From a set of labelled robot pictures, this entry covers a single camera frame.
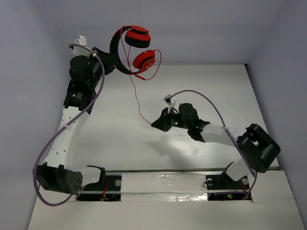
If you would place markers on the white foil covered block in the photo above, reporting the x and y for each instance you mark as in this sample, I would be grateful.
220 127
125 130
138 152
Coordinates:
163 187

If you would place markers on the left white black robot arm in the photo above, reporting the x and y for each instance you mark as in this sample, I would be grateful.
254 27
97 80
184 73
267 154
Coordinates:
86 72

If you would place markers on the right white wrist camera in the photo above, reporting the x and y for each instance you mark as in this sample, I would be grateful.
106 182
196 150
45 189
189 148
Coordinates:
170 102

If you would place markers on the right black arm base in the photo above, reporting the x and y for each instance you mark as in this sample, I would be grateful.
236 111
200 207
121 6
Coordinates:
221 189

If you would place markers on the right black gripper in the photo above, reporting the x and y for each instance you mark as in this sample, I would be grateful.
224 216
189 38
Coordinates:
162 123

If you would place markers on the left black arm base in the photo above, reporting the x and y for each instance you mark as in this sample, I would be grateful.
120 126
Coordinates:
108 191

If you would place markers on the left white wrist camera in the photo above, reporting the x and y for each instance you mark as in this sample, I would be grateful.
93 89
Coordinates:
81 40

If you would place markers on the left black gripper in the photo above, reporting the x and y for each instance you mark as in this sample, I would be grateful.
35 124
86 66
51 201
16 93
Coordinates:
103 59

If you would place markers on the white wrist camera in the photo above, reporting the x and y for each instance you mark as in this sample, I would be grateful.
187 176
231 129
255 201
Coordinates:
170 102
81 40

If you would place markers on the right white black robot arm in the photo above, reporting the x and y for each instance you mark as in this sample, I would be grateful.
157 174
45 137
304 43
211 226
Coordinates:
256 147

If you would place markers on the aluminium rail at front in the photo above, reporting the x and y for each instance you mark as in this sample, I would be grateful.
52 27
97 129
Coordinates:
167 170

